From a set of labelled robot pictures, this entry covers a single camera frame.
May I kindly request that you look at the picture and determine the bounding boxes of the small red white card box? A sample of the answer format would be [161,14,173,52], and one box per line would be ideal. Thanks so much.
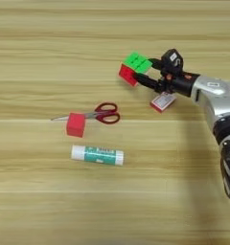
[149,91,178,114]

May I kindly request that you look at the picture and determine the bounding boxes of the Rubik's cube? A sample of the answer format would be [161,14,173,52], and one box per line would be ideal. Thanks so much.
[118,51,153,88]

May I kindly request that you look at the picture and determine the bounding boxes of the white green glue stick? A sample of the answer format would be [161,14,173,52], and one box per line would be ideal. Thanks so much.
[70,144,126,167]

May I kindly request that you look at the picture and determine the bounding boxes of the red handled scissors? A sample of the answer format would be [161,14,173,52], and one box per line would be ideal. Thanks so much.
[50,101,122,125]

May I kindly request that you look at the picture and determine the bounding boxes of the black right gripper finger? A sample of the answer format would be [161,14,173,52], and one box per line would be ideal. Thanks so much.
[132,72,162,94]
[148,57,165,71]

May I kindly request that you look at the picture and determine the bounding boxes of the small black box white label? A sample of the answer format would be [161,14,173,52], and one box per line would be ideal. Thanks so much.
[160,48,185,77]

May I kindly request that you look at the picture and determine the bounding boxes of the red cube block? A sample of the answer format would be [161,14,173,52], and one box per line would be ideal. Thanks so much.
[65,111,87,139]

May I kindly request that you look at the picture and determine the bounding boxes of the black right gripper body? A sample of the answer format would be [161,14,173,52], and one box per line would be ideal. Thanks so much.
[156,71,201,99]

